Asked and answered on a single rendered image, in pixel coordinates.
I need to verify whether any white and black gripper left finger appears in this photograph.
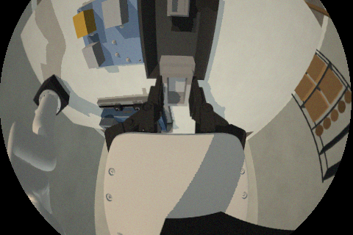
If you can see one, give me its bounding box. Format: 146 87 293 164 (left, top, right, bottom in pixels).
104 76 164 153

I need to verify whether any brass-yellow rectangular block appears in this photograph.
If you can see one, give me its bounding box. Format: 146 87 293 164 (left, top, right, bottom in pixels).
73 9 96 38

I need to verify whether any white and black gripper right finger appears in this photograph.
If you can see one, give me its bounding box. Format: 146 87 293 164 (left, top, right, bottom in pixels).
188 76 246 151

